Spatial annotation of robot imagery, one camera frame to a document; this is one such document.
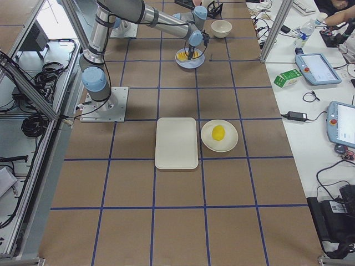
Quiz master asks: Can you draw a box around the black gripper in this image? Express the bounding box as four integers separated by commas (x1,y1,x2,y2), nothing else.
187,40,195,60

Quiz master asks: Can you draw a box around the sliced bread loaf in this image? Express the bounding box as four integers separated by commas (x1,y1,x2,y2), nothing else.
176,50,200,62

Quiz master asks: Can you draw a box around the blue plate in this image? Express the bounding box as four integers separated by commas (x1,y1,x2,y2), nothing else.
175,49,205,69

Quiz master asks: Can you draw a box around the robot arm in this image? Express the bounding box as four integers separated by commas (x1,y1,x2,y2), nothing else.
79,1,209,111

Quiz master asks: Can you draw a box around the black plate rack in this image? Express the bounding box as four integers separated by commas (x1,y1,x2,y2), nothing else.
174,0,223,18

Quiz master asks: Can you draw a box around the white plate under lemon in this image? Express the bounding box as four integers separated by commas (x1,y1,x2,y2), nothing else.
201,120,239,152

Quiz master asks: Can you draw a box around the white bowl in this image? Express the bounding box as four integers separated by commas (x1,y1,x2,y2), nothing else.
211,20,232,38

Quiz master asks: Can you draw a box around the yellow lemon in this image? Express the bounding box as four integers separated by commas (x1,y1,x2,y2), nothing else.
211,125,225,141

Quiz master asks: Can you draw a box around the white rectangular tray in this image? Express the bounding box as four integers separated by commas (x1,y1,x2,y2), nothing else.
155,117,199,170

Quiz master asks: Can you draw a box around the green white carton box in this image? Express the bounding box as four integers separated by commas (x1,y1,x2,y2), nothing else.
273,69,302,88

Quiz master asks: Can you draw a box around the plastic water bottle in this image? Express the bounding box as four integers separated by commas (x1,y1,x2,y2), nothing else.
293,19,316,48

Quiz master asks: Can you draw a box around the black power adapter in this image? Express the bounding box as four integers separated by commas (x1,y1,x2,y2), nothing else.
287,111,308,122

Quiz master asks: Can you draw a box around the blue teach pendant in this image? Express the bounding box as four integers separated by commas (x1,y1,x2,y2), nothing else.
295,53,342,85
326,101,355,148

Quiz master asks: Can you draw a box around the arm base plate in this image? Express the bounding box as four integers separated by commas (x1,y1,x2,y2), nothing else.
110,23,138,39
79,87,129,122

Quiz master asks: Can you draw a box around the aluminium frame post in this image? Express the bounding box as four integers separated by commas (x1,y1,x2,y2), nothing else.
260,0,293,63

